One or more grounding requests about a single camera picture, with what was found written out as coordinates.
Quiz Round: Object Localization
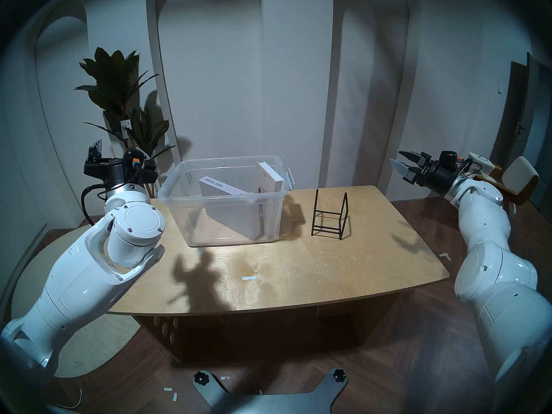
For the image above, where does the thin white loose cable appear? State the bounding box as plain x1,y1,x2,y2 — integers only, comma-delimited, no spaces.
56,389,82,409

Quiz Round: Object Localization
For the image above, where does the wooden armchair with white cushions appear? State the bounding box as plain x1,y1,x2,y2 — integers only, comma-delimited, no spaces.
470,156,539,216

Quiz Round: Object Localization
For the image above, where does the large grey special issue book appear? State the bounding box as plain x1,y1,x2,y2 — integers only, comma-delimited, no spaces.
198,176,263,241

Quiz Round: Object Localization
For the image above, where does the small white hardcover book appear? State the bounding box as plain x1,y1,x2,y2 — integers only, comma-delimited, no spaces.
255,160,285,211

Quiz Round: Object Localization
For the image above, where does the black wire book rack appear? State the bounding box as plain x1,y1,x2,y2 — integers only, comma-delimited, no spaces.
310,189,349,240

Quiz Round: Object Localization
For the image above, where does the grey metal robot base plate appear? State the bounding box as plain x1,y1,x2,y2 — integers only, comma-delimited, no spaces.
193,368,348,414

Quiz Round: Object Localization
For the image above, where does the clear plastic storage box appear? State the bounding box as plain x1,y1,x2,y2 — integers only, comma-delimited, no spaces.
157,155,295,248

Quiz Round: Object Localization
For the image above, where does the dark grey door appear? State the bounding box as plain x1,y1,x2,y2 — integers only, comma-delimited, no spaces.
492,53,552,222

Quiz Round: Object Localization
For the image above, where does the tall dark green plant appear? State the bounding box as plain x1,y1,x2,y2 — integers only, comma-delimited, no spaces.
75,47,177,202

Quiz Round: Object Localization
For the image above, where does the light wooden table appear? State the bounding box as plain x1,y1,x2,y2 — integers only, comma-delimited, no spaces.
106,185,450,366

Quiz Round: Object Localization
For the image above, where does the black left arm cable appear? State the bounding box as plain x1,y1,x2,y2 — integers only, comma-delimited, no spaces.
81,182,108,226

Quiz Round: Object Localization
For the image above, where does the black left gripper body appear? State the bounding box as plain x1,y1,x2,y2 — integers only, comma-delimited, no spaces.
84,148,157,190

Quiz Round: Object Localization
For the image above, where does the round beige rug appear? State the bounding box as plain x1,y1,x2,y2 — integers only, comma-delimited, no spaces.
11,220,141,378

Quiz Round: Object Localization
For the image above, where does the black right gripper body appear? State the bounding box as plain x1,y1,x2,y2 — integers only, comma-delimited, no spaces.
416,152,464,198

